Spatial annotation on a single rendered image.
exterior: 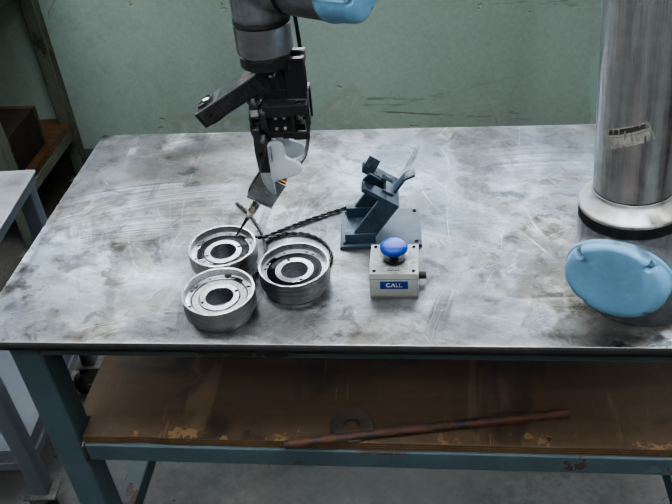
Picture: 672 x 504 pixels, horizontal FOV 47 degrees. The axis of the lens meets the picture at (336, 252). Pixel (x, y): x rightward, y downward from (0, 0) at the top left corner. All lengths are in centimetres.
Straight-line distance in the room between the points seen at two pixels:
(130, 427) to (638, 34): 98
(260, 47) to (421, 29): 170
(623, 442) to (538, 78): 171
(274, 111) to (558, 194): 53
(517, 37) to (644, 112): 190
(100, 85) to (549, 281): 213
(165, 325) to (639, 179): 66
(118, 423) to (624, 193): 90
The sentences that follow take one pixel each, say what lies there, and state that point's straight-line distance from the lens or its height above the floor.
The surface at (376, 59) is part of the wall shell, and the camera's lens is 273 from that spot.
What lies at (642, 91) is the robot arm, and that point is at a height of 119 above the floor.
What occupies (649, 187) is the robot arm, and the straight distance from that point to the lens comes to 88.
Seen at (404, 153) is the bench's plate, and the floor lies 80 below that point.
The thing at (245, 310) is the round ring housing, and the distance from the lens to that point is 110.
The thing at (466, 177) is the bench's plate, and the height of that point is 80.
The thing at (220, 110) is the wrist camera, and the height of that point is 106.
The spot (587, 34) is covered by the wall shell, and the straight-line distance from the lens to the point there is 275.
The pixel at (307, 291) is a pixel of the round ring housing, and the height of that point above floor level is 83.
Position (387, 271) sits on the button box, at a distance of 111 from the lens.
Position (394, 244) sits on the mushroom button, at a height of 87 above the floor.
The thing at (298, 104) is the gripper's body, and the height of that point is 107.
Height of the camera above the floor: 155
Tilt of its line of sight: 38 degrees down
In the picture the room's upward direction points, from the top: 5 degrees counter-clockwise
